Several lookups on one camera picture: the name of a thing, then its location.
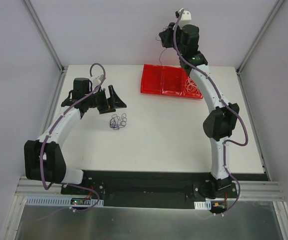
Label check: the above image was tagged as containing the purple cable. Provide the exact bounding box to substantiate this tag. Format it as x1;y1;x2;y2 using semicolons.
155;36;169;66
108;113;128;131

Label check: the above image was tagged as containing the white cable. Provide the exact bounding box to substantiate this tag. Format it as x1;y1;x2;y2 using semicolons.
185;77;201;95

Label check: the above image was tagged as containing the clear cable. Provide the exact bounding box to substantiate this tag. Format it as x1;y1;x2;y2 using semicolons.
185;79;199;93

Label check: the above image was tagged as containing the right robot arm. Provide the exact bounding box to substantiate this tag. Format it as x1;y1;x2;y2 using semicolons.
159;22;240;198

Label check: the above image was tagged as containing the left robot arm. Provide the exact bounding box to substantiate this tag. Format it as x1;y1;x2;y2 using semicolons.
24;75;127;195

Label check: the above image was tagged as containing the red three-compartment bin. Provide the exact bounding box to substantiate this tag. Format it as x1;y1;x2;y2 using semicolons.
140;64;203;99

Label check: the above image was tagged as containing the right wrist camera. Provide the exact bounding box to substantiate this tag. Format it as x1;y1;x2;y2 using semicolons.
175;8;192;28

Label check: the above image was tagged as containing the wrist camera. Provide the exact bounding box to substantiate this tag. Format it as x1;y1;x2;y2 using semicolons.
175;8;192;28
90;74;104;89

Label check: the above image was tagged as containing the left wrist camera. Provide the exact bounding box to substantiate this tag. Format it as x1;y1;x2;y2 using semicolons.
90;74;104;89

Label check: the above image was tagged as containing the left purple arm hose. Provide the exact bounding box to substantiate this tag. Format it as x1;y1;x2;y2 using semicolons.
40;63;107;191

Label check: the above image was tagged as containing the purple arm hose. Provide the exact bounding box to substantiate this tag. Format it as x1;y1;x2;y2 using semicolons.
40;63;107;191
172;9;249;221

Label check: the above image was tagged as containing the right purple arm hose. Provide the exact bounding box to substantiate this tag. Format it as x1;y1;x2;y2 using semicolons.
172;9;249;221

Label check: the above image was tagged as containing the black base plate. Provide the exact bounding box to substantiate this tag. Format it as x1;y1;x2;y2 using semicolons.
60;170;238;209

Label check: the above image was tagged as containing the right aluminium frame post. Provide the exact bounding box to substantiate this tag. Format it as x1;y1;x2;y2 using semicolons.
236;0;287;76

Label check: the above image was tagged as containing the aluminium frame post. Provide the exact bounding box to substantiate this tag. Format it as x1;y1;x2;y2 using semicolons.
21;0;65;73
236;0;287;76

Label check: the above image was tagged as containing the left aluminium frame post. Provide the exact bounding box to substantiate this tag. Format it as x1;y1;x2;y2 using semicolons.
21;0;65;73

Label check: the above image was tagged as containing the left white cable duct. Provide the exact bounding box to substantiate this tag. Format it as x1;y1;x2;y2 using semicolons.
26;196;104;208

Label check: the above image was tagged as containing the white cable duct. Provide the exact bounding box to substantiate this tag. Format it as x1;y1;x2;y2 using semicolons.
26;196;104;208
194;200;212;211

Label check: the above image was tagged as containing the right white cable duct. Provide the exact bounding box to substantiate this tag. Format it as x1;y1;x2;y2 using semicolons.
194;200;212;211

